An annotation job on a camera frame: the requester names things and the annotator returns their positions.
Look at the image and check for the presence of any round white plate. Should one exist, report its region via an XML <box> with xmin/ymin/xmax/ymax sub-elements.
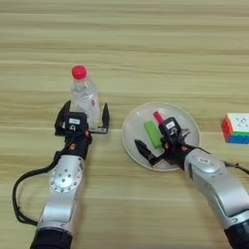
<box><xmin>121</xmin><ymin>101</ymin><xmax>201</xmax><ymax>172</ymax></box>

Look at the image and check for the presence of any green rectangular block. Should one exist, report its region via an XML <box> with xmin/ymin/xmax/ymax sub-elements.
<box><xmin>143</xmin><ymin>120</ymin><xmax>164</xmax><ymax>150</ymax></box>

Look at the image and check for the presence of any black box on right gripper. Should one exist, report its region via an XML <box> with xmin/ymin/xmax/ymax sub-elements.
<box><xmin>158</xmin><ymin>117</ymin><xmax>183</xmax><ymax>144</ymax></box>

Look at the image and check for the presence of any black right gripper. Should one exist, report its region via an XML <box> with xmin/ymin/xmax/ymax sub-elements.
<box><xmin>133</xmin><ymin>127</ymin><xmax>199</xmax><ymax>171</ymax></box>

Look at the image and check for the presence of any red and black marker pen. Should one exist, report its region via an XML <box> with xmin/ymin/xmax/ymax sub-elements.
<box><xmin>152</xmin><ymin>110</ymin><xmax>166</xmax><ymax>125</ymax></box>

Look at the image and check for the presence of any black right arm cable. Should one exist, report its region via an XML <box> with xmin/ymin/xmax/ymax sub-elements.
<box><xmin>194</xmin><ymin>147</ymin><xmax>249</xmax><ymax>176</ymax></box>

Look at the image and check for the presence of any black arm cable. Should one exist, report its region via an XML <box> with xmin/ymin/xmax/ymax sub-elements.
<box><xmin>194</xmin><ymin>147</ymin><xmax>249</xmax><ymax>176</ymax></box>
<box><xmin>12</xmin><ymin>150</ymin><xmax>71</xmax><ymax>228</ymax></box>

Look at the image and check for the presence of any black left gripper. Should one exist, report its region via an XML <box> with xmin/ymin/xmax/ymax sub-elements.
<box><xmin>53</xmin><ymin>99</ymin><xmax>111</xmax><ymax>160</ymax></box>

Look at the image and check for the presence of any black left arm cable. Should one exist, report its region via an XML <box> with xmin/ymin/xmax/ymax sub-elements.
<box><xmin>12</xmin><ymin>150</ymin><xmax>71</xmax><ymax>228</ymax></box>

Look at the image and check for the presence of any clear bottle with red cap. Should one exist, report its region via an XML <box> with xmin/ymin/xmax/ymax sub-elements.
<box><xmin>70</xmin><ymin>64</ymin><xmax>102</xmax><ymax>127</ymax></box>

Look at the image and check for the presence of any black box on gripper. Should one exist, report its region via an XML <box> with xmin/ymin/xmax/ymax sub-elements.
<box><xmin>158</xmin><ymin>117</ymin><xmax>183</xmax><ymax>144</ymax></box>
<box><xmin>63</xmin><ymin>111</ymin><xmax>89</xmax><ymax>134</ymax></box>

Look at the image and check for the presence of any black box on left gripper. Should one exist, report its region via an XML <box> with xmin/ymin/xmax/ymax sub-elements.
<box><xmin>63</xmin><ymin>111</ymin><xmax>89</xmax><ymax>134</ymax></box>

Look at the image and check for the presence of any multicoloured puzzle cube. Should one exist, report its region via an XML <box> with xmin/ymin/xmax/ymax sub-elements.
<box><xmin>220</xmin><ymin>112</ymin><xmax>249</xmax><ymax>145</ymax></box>

